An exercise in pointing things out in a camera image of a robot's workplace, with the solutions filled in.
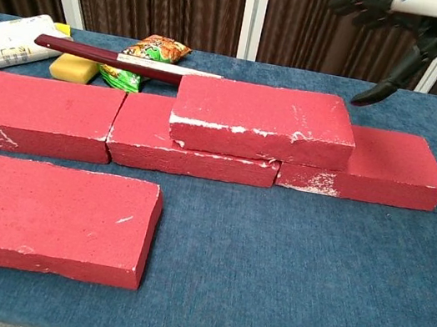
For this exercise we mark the red foam brick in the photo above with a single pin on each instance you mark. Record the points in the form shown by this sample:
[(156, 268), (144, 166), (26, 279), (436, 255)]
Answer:
[(34, 105), (254, 106), (396, 165), (45, 209), (140, 128)]

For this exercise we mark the blue tablecloth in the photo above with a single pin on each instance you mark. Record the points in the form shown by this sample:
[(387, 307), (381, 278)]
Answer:
[(267, 273)]

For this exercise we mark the white wet wipes pack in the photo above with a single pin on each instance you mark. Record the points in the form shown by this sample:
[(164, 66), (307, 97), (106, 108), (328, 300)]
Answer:
[(7, 41)]

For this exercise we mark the yellow sponge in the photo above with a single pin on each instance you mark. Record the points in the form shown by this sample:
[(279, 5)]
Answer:
[(74, 68)]

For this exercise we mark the green orange snack bag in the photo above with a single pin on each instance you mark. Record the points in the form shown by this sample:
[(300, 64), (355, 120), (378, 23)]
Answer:
[(158, 49)]

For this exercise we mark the dark red folding fan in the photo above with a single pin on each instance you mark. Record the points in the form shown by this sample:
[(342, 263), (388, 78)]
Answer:
[(94, 53)]

